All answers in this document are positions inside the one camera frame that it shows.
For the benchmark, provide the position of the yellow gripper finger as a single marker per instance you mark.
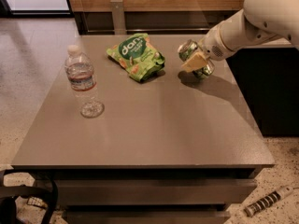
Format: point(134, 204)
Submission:
point(195, 62)

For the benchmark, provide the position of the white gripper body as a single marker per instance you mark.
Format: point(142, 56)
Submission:
point(212, 46)

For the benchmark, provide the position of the green soda can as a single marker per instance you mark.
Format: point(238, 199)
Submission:
point(186, 50)

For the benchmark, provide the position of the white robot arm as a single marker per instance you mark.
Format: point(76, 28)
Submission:
point(258, 22)

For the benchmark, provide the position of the green snack chip bag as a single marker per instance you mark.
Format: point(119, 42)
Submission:
point(138, 57)

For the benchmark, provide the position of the clear plastic water bottle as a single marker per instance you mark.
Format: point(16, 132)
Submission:
point(82, 79)

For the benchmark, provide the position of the grey table drawer unit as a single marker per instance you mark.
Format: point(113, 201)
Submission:
point(146, 196)

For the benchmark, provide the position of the left metal wall bracket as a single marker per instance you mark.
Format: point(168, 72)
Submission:
point(118, 17)

